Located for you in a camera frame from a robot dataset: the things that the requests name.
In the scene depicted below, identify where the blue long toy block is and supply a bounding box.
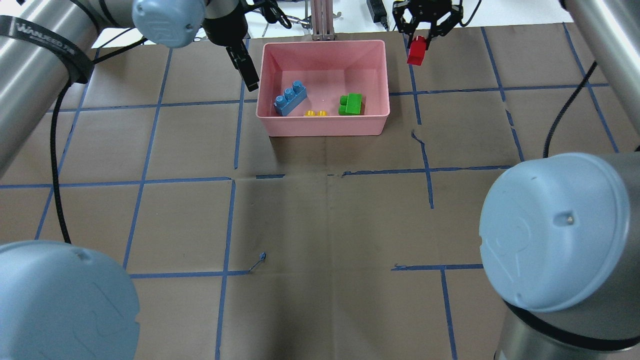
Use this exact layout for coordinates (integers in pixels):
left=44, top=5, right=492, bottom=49
left=273, top=80, right=307, bottom=117

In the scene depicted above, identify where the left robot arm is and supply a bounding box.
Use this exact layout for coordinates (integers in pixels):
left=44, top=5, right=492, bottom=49
left=0, top=0, right=291, bottom=360

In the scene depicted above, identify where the black power adapter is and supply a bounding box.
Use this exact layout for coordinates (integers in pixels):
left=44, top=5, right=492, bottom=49
left=365, top=0, right=388, bottom=28

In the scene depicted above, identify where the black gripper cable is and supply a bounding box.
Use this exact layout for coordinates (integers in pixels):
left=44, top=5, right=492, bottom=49
left=50, top=80, right=73, bottom=245

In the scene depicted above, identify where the pink plastic box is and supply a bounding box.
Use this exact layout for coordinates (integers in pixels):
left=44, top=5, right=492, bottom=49
left=256, top=39, right=391, bottom=137

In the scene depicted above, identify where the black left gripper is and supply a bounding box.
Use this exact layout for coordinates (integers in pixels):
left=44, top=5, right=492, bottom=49
left=202, top=0, right=292, bottom=92

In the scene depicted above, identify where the green toy block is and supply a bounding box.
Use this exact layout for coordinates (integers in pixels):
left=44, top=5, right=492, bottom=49
left=338, top=92, right=363, bottom=116

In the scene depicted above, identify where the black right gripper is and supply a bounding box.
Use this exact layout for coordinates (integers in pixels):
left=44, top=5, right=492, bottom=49
left=391, top=0, right=464, bottom=49

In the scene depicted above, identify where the red toy block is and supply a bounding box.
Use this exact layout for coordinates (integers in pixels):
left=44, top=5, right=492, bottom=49
left=406, top=35, right=430, bottom=66

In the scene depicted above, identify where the yellow toy block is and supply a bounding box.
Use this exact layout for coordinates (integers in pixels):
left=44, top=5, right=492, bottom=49
left=304, top=110, right=328, bottom=117

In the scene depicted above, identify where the aluminium frame post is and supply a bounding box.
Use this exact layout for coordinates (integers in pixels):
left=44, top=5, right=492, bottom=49
left=310, top=0, right=336, bottom=41

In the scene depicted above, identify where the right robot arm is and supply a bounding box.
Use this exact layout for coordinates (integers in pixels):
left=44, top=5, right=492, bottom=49
left=478, top=0, right=639, bottom=360

